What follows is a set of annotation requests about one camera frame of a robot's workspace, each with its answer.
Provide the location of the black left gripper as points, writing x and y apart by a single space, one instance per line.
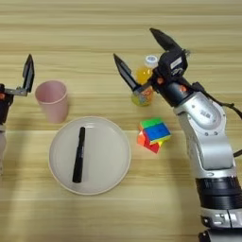
4 107

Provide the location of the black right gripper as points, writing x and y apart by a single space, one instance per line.
173 91

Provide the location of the pink plastic cup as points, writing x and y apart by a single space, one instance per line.
53 107

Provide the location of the orange juice bottle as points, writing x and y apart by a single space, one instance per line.
143 97

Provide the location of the black marker pen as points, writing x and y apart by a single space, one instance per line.
78 157

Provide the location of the beige round plate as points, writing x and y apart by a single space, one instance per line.
104 157

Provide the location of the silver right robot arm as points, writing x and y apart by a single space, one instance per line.
208 141

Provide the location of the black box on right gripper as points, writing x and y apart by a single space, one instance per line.
173 64

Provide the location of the multicolour puzzle cube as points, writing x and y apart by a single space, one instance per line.
156 132

